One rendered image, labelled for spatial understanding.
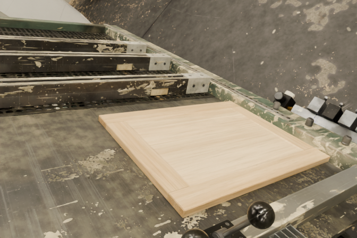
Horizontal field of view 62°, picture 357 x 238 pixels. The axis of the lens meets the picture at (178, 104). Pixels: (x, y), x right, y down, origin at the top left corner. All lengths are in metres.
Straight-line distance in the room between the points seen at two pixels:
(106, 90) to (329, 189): 0.73
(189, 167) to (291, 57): 1.74
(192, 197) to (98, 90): 0.55
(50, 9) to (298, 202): 4.27
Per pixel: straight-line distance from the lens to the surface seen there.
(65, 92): 1.01
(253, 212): 0.44
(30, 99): 0.99
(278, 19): 2.63
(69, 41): 1.57
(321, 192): 0.78
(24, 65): 1.29
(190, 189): 0.66
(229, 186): 0.71
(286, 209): 0.67
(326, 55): 2.28
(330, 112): 1.22
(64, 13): 4.67
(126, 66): 1.43
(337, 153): 1.02
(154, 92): 1.16
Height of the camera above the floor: 1.86
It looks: 44 degrees down
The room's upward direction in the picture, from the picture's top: 55 degrees counter-clockwise
